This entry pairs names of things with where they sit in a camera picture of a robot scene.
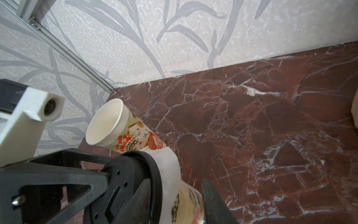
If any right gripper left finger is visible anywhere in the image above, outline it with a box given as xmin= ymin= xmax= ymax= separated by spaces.
xmin=113 ymin=178 xmax=151 ymax=224

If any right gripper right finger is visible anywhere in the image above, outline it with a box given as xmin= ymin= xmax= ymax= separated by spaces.
xmin=201 ymin=180 xmax=239 ymax=224

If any black cup lid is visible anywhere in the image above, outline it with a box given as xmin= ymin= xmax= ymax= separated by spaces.
xmin=84 ymin=151 xmax=162 ymax=224

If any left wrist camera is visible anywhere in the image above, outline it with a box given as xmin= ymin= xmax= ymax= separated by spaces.
xmin=1 ymin=79 xmax=65 ymax=167

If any printed paper cup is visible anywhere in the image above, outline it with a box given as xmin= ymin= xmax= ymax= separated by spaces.
xmin=85 ymin=99 xmax=166 ymax=153
xmin=172 ymin=181 xmax=204 ymax=224

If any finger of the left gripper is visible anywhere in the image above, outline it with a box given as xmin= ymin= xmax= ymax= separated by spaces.
xmin=1 ymin=148 xmax=111 ymax=224

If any round leak-proof paper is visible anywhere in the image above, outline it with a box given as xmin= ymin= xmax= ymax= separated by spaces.
xmin=141 ymin=147 xmax=180 ymax=224

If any pink ribbed flower pot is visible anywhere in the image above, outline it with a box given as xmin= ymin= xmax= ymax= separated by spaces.
xmin=351 ymin=90 xmax=358 ymax=129

